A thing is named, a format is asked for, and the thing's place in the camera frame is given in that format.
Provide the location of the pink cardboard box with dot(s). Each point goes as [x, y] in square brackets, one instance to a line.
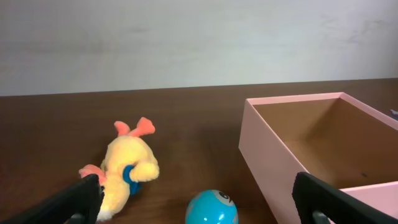
[333, 136]

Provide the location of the blue ball toy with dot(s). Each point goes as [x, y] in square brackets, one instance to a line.
[213, 207]

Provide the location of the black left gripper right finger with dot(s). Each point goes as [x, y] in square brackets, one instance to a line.
[318, 202]

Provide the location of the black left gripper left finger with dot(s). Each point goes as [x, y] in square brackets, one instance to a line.
[79, 203]

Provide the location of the yellow plush duck toy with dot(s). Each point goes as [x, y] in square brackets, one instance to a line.
[128, 162]

